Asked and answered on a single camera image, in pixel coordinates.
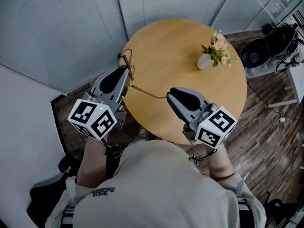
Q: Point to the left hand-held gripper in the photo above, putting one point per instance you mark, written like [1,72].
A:
[91,117]

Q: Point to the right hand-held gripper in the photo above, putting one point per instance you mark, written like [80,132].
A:
[213,127]

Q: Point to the brown-framed eyeglasses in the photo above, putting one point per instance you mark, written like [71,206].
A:
[129,70]

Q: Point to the person's left forearm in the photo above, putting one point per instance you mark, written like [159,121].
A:
[92,163]

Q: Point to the person's right forearm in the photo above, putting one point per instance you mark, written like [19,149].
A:
[221,163]

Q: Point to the white ceramic vase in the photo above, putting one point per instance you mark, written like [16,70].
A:
[204,62]

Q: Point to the person's left shoe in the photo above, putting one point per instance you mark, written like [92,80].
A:
[143,134]

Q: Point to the yellow flower bouquet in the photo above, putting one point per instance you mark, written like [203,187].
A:
[219,49]

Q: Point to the white window blind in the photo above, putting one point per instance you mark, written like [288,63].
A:
[59,32]
[171,1]

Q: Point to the grey cloth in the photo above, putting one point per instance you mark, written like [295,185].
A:
[261,70]

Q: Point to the person's beige shirt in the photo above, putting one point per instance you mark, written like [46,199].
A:
[161,189]

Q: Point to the white power adapter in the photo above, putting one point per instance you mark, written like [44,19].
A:
[282,120]

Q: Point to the white desk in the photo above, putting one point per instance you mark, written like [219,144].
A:
[297,84]

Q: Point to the frosted glass partition panel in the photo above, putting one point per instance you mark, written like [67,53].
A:
[256,3]

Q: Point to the black office chair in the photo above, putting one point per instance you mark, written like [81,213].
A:
[40,203]

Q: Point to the black metal stand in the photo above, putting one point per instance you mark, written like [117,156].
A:
[282,212]

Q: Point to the grey window frame post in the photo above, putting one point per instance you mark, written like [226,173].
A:
[122,11]

